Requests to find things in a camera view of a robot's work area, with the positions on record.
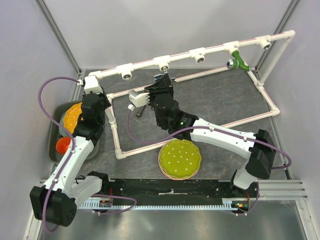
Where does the dark grey lever faucet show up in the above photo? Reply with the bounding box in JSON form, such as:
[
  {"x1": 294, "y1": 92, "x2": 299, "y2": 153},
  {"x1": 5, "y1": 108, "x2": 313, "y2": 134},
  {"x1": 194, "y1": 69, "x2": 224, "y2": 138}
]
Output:
[{"x1": 136, "y1": 105, "x2": 146, "y2": 118}]

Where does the chrome metal faucet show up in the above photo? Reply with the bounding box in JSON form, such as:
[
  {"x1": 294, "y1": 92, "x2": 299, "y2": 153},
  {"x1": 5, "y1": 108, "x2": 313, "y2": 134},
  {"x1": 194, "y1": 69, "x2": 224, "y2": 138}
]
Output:
[{"x1": 153, "y1": 71, "x2": 177, "y2": 84}]

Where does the dark grey tray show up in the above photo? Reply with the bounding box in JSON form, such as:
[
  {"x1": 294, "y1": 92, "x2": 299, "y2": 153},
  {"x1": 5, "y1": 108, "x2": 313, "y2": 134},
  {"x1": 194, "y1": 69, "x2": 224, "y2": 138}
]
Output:
[{"x1": 47, "y1": 101, "x2": 101, "y2": 163}]

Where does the pink rimmed plate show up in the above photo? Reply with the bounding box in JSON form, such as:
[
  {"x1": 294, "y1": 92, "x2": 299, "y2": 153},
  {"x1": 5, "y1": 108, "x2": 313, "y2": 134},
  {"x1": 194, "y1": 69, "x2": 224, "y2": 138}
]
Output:
[{"x1": 158, "y1": 151, "x2": 202, "y2": 180}]

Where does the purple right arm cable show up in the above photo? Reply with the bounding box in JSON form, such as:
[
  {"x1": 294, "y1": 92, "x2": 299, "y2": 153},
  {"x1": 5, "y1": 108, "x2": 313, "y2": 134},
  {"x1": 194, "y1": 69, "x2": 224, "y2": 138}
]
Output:
[{"x1": 127, "y1": 107, "x2": 293, "y2": 216}]

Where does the green dotted plate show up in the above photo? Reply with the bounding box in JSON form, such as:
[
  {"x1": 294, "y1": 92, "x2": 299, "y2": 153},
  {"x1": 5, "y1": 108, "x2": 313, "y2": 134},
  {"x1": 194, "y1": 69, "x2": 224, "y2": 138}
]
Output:
[{"x1": 158, "y1": 139, "x2": 202, "y2": 181}]

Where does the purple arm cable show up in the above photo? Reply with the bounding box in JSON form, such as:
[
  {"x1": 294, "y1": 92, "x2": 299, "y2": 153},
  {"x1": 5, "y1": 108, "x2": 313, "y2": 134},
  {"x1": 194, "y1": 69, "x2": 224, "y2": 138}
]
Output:
[
  {"x1": 127, "y1": 107, "x2": 293, "y2": 216},
  {"x1": 37, "y1": 76, "x2": 82, "y2": 233}
]

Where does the grey plate under orange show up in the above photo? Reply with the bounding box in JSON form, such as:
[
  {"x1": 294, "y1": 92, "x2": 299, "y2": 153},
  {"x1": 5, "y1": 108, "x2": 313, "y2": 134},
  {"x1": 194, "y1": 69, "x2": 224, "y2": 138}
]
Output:
[{"x1": 58, "y1": 117, "x2": 69, "y2": 137}]

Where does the orange dotted plate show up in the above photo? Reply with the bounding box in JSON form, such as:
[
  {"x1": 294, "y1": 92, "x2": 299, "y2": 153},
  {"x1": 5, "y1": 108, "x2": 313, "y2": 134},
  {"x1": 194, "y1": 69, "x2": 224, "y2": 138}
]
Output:
[{"x1": 62, "y1": 102, "x2": 82, "y2": 134}]

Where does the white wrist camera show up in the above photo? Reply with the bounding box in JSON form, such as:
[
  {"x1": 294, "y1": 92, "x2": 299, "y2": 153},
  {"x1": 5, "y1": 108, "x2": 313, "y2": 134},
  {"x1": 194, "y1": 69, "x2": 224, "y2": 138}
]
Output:
[
  {"x1": 127, "y1": 90, "x2": 149, "y2": 111},
  {"x1": 77, "y1": 75, "x2": 103, "y2": 95}
]

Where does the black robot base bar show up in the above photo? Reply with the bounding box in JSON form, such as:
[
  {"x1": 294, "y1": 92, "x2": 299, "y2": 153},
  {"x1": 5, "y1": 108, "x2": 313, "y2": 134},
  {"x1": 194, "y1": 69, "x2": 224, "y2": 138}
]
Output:
[{"x1": 93, "y1": 174, "x2": 258, "y2": 203}]

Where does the grey cable duct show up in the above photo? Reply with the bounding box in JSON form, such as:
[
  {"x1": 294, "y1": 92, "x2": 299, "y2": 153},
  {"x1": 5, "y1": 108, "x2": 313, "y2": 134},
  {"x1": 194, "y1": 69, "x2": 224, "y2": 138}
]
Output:
[{"x1": 79, "y1": 195, "x2": 249, "y2": 212}]

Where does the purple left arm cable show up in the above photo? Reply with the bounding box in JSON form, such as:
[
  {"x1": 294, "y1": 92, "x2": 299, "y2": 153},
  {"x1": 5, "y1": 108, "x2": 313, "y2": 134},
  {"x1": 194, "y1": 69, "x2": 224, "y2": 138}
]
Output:
[{"x1": 37, "y1": 76, "x2": 82, "y2": 233}]

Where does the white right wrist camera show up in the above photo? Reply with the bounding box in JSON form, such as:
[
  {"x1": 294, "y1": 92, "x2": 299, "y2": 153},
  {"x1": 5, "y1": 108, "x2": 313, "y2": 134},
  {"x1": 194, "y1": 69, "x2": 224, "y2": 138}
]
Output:
[{"x1": 127, "y1": 90, "x2": 149, "y2": 111}]

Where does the white PVC pipe frame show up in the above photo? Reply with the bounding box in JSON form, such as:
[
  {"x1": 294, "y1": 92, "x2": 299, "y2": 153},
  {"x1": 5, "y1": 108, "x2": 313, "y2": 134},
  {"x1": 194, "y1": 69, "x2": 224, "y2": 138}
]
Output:
[{"x1": 88, "y1": 30, "x2": 296, "y2": 160}]

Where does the green plastic faucet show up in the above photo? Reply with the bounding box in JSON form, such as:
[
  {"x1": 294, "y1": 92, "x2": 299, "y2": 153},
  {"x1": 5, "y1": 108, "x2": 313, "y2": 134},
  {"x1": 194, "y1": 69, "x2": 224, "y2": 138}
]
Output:
[{"x1": 226, "y1": 50, "x2": 251, "y2": 72}]

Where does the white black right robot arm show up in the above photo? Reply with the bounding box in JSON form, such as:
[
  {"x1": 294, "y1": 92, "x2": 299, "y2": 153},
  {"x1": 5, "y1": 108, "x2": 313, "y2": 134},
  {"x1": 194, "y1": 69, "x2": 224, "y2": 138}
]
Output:
[{"x1": 144, "y1": 73, "x2": 276, "y2": 197}]

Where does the orange plastic cup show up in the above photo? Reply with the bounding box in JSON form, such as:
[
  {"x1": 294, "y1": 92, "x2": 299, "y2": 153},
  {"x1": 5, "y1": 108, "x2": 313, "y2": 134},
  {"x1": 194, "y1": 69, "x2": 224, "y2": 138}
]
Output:
[{"x1": 55, "y1": 136, "x2": 72, "y2": 156}]

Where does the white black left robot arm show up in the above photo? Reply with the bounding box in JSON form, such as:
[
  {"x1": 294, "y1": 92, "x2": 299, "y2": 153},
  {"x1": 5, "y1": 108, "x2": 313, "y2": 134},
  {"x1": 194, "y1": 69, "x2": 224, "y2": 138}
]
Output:
[{"x1": 29, "y1": 93, "x2": 111, "y2": 227}]

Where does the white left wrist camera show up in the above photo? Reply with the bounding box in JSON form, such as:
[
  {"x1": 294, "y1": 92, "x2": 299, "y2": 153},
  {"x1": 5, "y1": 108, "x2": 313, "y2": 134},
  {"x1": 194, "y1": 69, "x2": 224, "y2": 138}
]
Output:
[{"x1": 77, "y1": 75, "x2": 103, "y2": 95}]

